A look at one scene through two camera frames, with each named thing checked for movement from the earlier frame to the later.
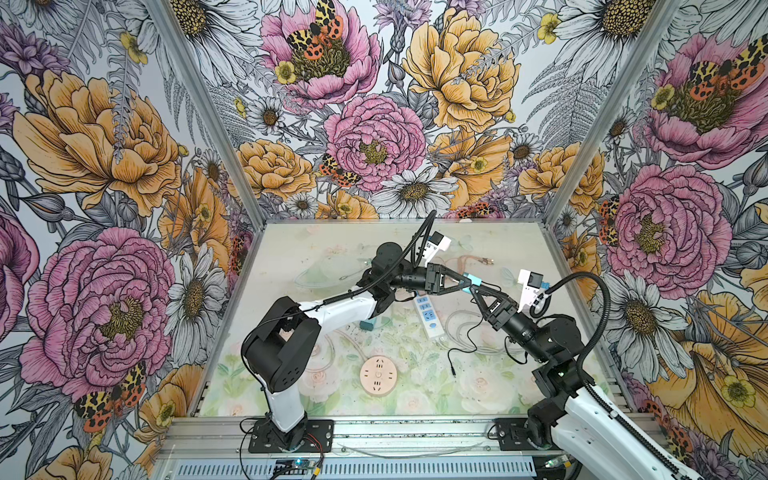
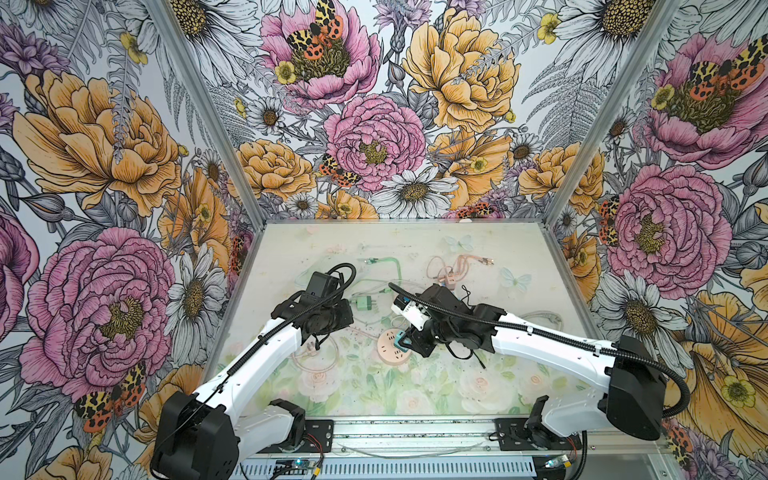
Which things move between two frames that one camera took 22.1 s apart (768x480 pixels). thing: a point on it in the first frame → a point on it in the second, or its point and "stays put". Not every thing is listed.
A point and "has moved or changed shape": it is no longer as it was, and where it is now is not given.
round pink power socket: x=378 y=375 → x=387 y=351
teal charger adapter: x=368 y=324 → x=396 y=342
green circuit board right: x=557 y=462 stays put
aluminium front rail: x=355 y=437 stays put
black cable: x=475 y=348 has moved or changed shape
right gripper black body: x=520 y=329 → x=433 y=332
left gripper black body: x=418 y=277 → x=337 y=317
